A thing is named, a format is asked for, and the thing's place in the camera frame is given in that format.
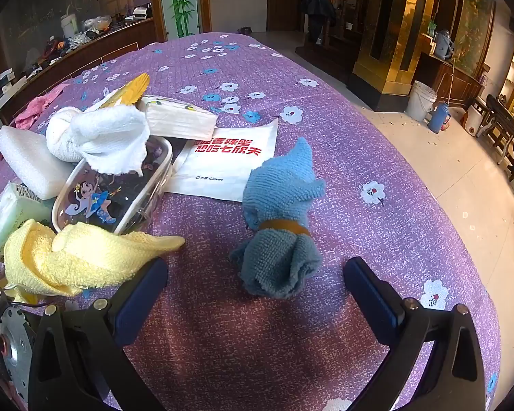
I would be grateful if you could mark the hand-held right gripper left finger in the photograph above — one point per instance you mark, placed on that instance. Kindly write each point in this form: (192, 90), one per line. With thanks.
(141, 304)

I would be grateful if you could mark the golden pillar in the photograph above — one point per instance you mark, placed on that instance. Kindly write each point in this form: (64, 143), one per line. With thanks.
(394, 72)

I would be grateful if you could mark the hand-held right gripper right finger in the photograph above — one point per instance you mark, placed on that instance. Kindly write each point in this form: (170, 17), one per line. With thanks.
(370, 297)

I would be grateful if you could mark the wood framed glass partition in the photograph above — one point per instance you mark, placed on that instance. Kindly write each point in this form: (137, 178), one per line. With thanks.
(47, 0)

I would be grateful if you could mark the wooden staircase railing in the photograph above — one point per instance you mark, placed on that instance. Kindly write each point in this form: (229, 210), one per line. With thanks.
(347, 4)

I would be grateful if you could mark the wooden cabinet counter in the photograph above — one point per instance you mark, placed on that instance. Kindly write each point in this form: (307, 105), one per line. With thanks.
(103, 47)

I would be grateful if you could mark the yellow towel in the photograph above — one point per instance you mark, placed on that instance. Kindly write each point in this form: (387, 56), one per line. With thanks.
(81, 257)

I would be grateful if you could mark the white towel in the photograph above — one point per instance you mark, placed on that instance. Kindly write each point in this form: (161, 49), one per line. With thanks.
(103, 132)

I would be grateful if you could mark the bamboo print wall panel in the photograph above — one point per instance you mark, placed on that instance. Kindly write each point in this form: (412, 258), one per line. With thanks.
(180, 0)

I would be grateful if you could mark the pale green tissue pack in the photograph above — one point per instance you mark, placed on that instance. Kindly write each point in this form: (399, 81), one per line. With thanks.
(8, 214)

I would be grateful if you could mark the white glove packet red print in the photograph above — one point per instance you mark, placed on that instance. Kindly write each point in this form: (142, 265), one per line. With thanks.
(222, 167)

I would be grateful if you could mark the yellow foil packet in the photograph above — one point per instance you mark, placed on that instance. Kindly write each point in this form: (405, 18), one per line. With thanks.
(130, 90)

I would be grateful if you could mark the lemon print tissue pack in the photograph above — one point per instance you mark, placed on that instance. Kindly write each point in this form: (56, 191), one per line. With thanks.
(175, 120)

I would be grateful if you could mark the white foam block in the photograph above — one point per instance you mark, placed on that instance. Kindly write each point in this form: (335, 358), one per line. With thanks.
(25, 158)

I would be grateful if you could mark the dark wooden bench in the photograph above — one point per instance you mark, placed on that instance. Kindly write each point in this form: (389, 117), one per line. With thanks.
(501, 120)

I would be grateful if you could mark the clear cartoon print pouch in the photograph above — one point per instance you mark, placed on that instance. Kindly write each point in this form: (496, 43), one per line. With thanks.
(98, 205)

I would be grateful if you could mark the black jacket on post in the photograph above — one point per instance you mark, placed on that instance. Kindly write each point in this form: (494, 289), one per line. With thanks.
(317, 8)

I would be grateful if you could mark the blue thermos flask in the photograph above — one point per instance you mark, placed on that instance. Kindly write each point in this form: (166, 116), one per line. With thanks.
(437, 120)

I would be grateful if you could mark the white small appliance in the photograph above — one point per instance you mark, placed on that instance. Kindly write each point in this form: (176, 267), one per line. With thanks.
(475, 123)

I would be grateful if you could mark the pink cloth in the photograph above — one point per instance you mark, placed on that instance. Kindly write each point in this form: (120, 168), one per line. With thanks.
(34, 109)

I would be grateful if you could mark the round metal device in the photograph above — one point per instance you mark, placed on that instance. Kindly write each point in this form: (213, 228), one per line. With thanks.
(15, 346)

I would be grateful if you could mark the wooden sideboard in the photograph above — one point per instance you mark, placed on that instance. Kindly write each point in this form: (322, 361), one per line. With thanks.
(454, 81)

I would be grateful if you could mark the white bucket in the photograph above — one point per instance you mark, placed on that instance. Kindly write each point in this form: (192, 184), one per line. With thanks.
(420, 102)

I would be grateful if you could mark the blue towel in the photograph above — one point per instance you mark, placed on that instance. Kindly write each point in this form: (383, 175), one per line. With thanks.
(278, 205)

